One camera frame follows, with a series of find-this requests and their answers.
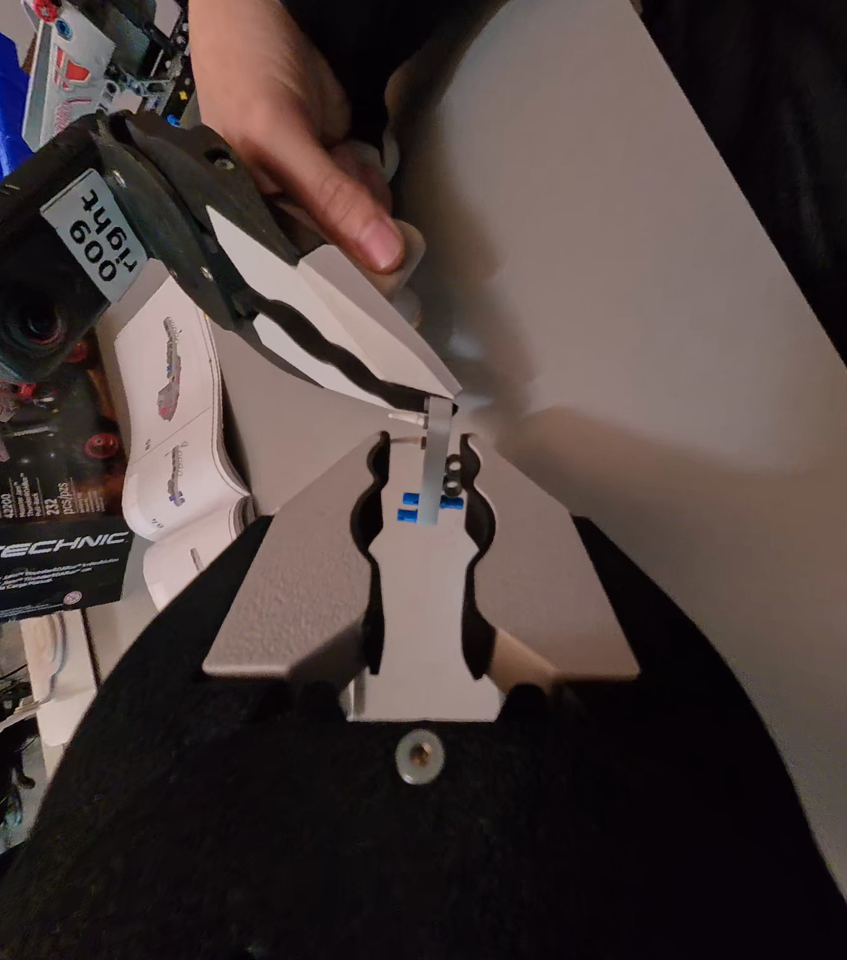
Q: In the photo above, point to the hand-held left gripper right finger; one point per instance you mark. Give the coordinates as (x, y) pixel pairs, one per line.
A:
(543, 592)

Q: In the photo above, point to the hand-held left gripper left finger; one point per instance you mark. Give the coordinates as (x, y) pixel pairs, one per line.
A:
(281, 600)

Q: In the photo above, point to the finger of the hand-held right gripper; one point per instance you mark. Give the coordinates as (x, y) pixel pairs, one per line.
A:
(363, 315)
(296, 349)

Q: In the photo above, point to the small black toy connector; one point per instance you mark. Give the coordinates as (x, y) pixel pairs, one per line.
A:
(454, 487)

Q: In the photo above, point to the grey toy beam blue pins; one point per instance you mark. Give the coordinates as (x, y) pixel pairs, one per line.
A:
(435, 465)

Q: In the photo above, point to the person's right hand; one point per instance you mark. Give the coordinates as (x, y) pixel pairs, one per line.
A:
(266, 90)

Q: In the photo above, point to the white toy vehicle model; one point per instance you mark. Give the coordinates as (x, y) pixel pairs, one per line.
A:
(63, 75)

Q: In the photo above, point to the open white instruction booklet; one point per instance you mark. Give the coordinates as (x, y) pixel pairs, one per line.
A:
(168, 450)

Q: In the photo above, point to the black toy set box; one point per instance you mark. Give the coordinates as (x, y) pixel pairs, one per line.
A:
(33, 555)

